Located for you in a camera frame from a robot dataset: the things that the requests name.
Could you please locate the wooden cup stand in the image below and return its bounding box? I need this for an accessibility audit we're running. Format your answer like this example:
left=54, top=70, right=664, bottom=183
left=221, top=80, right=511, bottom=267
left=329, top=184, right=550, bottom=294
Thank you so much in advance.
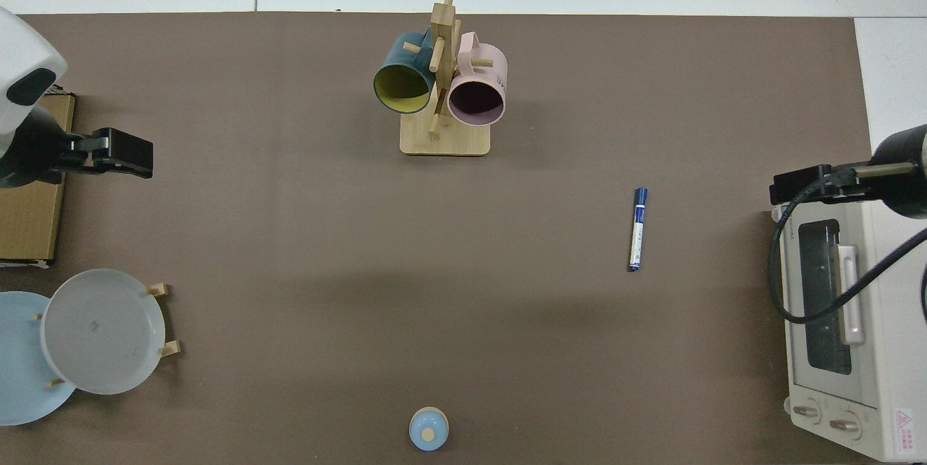
left=400, top=0, right=492, bottom=156

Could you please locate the blue and white marker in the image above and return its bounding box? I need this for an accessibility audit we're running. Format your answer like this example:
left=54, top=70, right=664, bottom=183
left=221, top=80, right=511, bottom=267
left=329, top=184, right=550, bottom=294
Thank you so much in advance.
left=627, top=188, right=649, bottom=272

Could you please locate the pink cup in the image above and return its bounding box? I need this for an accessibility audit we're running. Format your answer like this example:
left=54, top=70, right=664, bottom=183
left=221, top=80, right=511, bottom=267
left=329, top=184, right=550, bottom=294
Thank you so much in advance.
left=447, top=32, right=508, bottom=126

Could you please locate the light blue plate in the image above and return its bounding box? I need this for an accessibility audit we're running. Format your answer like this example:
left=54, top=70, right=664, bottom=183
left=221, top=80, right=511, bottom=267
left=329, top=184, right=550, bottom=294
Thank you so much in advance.
left=0, top=291, right=77, bottom=427

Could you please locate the wooden plate rack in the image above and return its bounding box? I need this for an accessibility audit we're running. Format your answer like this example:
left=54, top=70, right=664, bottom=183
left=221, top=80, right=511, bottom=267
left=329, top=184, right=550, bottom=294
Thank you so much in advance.
left=33, top=282, right=182, bottom=388

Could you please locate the small blue round thing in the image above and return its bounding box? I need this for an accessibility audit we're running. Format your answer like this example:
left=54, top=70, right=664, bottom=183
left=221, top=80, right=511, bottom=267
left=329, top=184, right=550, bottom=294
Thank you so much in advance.
left=408, top=407, right=450, bottom=451

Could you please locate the wire basket with wooden floor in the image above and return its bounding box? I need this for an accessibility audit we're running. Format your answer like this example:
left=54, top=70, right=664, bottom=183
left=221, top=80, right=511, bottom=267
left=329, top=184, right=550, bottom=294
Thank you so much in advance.
left=0, top=85, right=76, bottom=268

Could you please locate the dark blue cup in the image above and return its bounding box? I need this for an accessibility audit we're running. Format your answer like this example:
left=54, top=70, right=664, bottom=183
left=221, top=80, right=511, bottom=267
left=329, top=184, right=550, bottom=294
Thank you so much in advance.
left=373, top=30, right=437, bottom=115

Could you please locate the grey plate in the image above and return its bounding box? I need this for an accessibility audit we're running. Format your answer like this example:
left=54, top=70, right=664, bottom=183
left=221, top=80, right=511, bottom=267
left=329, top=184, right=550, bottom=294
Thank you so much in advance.
left=40, top=269, right=166, bottom=395

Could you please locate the brown table cloth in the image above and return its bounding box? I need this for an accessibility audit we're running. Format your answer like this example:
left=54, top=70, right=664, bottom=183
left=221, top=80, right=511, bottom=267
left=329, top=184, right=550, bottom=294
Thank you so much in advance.
left=0, top=12, right=877, bottom=465

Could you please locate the pale toaster oven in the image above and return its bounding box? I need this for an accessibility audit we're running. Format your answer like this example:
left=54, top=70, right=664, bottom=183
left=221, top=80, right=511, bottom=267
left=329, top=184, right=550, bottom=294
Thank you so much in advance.
left=771, top=193, right=927, bottom=463

